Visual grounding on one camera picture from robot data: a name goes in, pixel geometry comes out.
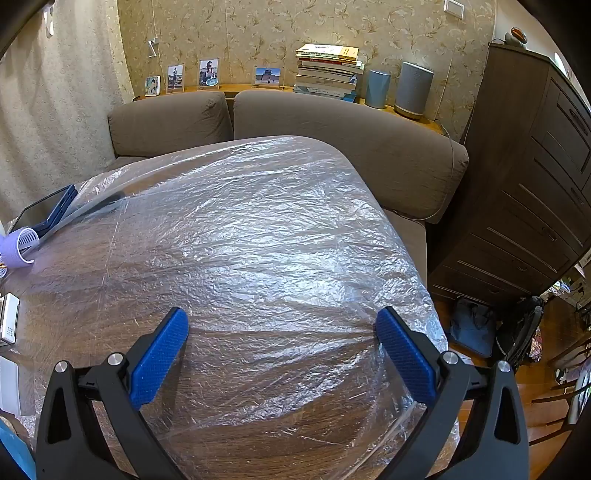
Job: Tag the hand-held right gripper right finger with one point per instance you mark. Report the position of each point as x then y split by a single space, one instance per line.
406 357

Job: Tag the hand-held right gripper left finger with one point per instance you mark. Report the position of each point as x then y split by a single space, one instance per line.
159 355

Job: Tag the blue bag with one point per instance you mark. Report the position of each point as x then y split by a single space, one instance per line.
472 325

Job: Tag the black backpack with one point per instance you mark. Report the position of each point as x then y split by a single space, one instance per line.
519 330

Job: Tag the wooden chair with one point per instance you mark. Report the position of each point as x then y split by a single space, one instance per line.
558 369

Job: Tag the small white rectangular box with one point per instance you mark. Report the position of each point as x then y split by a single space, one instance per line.
8 385

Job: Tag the large white rectangular box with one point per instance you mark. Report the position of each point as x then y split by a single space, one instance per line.
8 318

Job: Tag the clear plastic table cover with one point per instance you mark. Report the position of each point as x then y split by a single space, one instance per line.
254 230

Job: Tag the light blue packet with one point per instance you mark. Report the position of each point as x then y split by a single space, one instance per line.
14 452

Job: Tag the blue comb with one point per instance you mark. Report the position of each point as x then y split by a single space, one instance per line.
60 210

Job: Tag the purple hair roller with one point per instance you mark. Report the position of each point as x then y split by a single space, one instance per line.
16 249

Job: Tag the brown fabric sofa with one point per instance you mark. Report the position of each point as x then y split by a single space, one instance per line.
406 152

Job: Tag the dark wooden cabinet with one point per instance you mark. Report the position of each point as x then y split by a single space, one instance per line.
521 184

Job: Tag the beige curtain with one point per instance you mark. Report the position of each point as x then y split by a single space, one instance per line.
55 115

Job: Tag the grey fabric speaker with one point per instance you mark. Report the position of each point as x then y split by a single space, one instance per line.
413 90

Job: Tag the blue cylinder speaker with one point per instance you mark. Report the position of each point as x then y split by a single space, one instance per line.
378 90

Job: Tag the stack of books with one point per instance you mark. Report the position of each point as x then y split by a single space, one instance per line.
328 69

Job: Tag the small ornament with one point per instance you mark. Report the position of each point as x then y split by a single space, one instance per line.
515 36

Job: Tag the small white photo frame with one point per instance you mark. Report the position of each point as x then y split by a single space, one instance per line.
153 86

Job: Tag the clear acrylic photo frame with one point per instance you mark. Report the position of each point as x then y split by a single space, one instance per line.
175 78
209 74

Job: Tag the building picture photo frame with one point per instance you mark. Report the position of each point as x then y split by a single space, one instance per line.
268 77

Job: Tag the metal wall hook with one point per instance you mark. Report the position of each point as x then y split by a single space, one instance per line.
153 46

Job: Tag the white wall switch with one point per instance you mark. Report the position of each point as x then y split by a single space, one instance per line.
453 7

